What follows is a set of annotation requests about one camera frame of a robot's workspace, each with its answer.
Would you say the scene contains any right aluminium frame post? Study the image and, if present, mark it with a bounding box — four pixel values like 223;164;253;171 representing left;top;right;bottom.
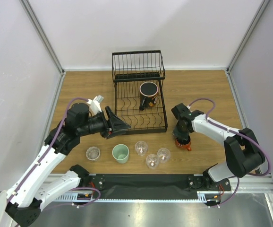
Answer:
226;0;271;73

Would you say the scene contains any clear stemless glass right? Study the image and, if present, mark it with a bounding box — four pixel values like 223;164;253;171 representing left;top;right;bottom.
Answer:
157;148;171;163

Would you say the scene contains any clear stemless glass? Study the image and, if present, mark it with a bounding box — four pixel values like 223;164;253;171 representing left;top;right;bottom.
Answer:
157;148;171;163
135;141;148;156
146;154;160;169

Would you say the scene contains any clear stemless glass front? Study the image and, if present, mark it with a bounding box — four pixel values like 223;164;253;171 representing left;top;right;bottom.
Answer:
146;154;160;169

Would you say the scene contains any left aluminium frame post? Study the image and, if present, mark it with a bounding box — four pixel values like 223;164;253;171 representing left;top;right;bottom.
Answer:
19;0;64;75

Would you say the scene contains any black skull pattern mug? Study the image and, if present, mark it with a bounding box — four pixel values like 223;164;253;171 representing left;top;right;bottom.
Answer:
139;81;159;111

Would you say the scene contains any grey slotted cable duct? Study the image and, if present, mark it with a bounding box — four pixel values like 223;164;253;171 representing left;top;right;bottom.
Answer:
56;192;222;202

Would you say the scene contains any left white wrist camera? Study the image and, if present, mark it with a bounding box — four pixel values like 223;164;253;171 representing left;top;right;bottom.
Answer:
86;95;104;116

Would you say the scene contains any clear stemless glass back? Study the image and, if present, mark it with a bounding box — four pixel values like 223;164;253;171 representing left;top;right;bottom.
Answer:
135;141;148;156

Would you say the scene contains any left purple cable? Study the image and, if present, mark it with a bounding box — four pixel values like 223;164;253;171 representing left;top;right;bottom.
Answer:
6;96;102;210

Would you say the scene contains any aluminium frame post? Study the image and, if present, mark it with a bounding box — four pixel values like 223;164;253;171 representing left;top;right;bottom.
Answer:
226;0;271;73
19;0;64;75

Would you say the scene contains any short clear glass tumbler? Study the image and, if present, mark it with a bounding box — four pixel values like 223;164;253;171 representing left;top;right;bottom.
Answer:
85;147;101;161

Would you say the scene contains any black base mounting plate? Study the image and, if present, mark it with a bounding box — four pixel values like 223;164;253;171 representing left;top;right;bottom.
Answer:
78;174;231;196

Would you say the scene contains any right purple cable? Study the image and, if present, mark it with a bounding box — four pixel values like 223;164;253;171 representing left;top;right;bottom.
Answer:
188;97;273;206

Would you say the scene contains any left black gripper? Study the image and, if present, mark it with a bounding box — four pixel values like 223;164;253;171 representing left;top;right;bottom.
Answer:
78;106;131;139

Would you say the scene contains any small orange black cup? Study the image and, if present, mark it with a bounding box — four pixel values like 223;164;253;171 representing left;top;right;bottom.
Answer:
175;138;192;151

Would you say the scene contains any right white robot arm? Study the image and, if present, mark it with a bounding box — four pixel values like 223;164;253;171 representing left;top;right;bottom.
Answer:
171;103;266;190

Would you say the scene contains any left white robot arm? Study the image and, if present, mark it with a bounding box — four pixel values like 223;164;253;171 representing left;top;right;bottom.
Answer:
0;96;130;227

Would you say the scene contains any purple cable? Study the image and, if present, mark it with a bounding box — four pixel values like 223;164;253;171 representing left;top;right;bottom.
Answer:
6;96;102;210
188;97;273;206

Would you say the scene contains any black wire dish rack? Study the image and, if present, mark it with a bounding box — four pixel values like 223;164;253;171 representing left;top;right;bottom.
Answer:
111;50;168;135

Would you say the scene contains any pale green cup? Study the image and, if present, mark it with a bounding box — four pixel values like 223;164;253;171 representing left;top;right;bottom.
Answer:
112;144;129;164

